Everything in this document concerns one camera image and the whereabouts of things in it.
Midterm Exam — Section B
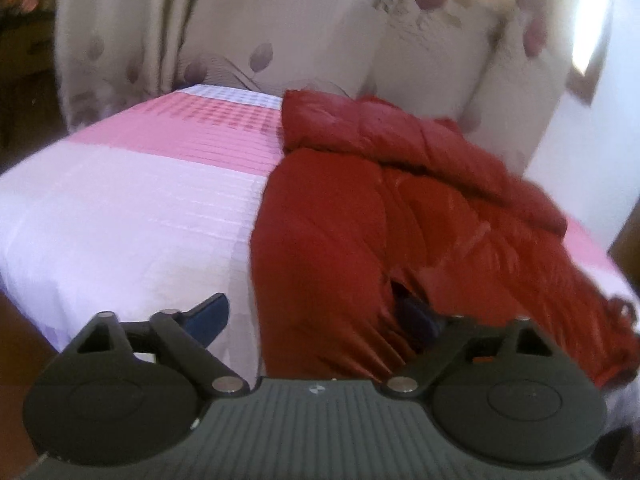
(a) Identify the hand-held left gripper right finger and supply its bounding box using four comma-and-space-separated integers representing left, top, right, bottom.
387, 314, 556, 397

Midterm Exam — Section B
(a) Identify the red puffer jacket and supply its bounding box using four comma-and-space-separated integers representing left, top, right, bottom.
249, 89, 640, 389

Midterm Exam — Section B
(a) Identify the pink checked bed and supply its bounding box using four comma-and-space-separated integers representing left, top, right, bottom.
0, 84, 640, 411

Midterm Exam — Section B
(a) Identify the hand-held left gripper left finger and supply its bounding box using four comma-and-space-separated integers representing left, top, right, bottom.
75, 293, 250, 400

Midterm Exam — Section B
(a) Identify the floral beige curtain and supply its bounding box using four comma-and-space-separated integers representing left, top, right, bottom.
52, 0, 616, 177

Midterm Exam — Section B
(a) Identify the wooden cabinet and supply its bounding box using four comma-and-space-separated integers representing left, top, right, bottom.
0, 5, 66, 151

